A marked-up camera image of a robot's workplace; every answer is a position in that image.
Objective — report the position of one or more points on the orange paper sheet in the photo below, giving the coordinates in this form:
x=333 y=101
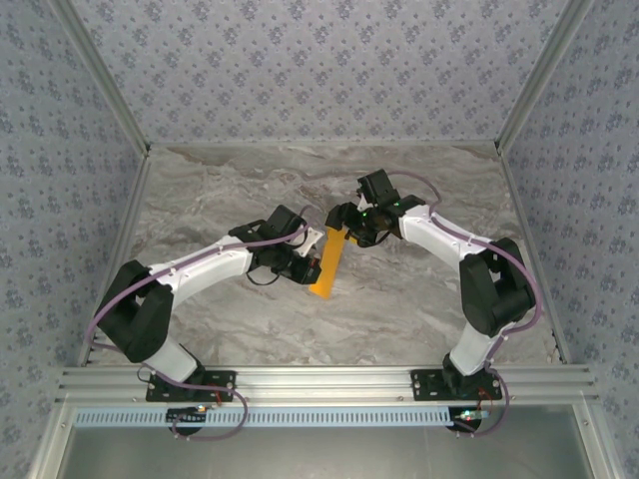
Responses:
x=327 y=269

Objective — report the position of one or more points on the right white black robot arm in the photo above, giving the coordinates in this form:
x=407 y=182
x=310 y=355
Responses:
x=434 y=234

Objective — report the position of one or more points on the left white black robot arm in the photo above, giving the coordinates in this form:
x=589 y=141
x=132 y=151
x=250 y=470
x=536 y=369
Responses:
x=209 y=262

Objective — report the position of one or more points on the grey sheet metal panel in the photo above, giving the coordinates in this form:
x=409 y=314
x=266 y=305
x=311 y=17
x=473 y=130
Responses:
x=324 y=456

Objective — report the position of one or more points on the small circuit board with LED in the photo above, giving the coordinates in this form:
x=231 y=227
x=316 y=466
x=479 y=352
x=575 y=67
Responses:
x=471 y=414
x=187 y=414

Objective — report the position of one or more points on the left white camera bracket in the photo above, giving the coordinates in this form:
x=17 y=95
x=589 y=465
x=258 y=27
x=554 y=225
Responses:
x=308 y=242

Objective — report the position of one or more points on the white camera bracket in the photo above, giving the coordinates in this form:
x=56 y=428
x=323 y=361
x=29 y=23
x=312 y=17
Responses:
x=308 y=242
x=364 y=200

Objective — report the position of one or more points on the right white camera bracket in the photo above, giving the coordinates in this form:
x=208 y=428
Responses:
x=364 y=200

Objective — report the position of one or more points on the wide aluminium mounting rail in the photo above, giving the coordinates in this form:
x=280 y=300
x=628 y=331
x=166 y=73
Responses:
x=324 y=381

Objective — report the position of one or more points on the aluminium table side rail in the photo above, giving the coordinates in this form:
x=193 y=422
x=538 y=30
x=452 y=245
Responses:
x=127 y=224
x=529 y=249

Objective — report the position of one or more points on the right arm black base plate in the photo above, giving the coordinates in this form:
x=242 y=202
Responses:
x=424 y=384

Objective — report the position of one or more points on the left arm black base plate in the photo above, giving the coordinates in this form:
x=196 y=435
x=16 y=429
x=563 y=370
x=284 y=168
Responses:
x=156 y=386

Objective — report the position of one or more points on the aluminium frame post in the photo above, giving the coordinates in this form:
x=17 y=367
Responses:
x=540 y=75
x=105 y=75

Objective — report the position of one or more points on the aluminium frame bar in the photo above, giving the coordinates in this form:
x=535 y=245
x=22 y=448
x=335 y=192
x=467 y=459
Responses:
x=52 y=444
x=594 y=444

